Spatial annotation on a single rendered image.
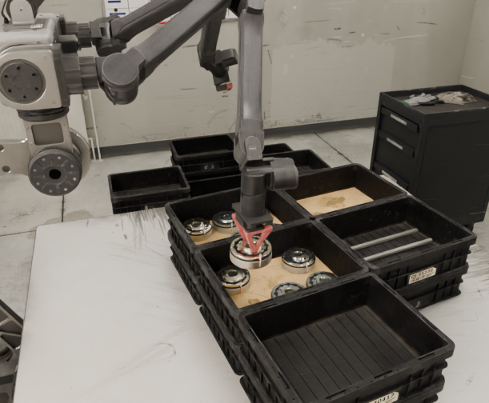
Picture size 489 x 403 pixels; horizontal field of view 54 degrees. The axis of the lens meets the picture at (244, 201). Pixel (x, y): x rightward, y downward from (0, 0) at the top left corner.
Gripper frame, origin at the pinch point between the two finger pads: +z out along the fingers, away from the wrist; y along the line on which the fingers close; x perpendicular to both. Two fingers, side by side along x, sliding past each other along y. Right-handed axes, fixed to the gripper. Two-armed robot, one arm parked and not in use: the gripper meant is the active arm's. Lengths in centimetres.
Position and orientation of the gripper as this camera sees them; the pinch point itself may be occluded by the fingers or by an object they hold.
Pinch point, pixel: (250, 243)
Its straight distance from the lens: 116.8
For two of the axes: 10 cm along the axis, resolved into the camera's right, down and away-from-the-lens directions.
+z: -0.3, 8.7, 4.8
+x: -9.2, 1.7, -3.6
